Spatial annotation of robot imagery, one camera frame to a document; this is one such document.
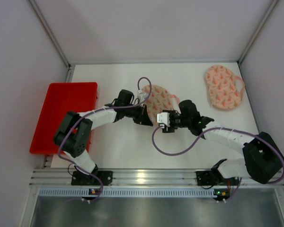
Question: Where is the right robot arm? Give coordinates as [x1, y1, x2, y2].
[157, 100, 284, 184]

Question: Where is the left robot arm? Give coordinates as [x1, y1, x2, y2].
[53, 89, 153, 178]

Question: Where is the red plastic bin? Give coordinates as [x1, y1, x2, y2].
[30, 82, 98, 155]

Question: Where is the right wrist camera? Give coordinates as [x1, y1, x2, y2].
[157, 112, 170, 127]

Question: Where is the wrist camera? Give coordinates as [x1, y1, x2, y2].
[157, 112, 170, 127]
[137, 90, 149, 102]

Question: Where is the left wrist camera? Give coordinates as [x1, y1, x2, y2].
[137, 90, 149, 102]

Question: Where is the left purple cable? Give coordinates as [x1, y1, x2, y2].
[58, 77, 153, 202]

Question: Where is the purple cable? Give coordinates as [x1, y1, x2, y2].
[58, 77, 153, 202]
[151, 125, 284, 201]

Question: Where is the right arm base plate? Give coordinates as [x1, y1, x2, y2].
[196, 170, 239, 187]

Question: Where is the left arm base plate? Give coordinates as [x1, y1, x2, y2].
[71, 171, 113, 186]

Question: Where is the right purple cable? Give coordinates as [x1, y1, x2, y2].
[151, 125, 284, 201]

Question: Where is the left aluminium frame post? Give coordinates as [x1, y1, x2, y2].
[27, 0, 71, 69]

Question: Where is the aluminium frame post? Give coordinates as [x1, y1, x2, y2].
[27, 0, 71, 69]
[237, 0, 280, 67]

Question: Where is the aluminium front rail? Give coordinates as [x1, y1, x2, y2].
[29, 168, 284, 187]

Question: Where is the perforated cable duct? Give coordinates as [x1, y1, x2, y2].
[39, 188, 230, 197]

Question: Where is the right aluminium frame post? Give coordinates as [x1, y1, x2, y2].
[237, 0, 280, 67]

